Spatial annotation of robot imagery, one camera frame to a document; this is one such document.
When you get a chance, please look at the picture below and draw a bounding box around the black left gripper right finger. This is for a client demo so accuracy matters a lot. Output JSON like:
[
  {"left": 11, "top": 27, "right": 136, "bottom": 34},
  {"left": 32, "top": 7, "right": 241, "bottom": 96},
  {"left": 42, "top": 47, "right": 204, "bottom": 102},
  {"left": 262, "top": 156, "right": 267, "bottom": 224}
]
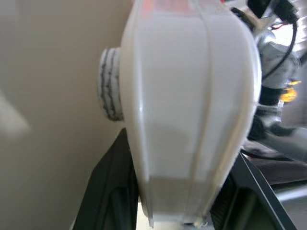
[{"left": 208, "top": 153, "right": 292, "bottom": 230}]

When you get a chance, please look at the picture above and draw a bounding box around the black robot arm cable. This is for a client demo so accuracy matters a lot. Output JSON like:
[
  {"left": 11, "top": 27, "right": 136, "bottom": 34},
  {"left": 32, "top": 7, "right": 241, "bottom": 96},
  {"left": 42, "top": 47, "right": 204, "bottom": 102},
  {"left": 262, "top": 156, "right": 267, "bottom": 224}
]
[{"left": 261, "top": 0, "right": 299, "bottom": 80}]

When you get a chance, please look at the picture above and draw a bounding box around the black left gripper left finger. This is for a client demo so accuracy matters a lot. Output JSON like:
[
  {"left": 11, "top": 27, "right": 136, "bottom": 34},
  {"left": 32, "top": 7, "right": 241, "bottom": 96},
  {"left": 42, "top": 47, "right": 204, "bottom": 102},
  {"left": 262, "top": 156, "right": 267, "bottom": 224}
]
[{"left": 69, "top": 127, "right": 142, "bottom": 230}]

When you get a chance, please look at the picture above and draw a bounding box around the small yellow and black object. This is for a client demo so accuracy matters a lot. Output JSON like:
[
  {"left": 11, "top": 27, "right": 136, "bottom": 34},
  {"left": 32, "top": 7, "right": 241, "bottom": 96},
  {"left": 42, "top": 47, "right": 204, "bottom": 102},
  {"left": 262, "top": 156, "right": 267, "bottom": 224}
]
[{"left": 280, "top": 80, "right": 302, "bottom": 103}]

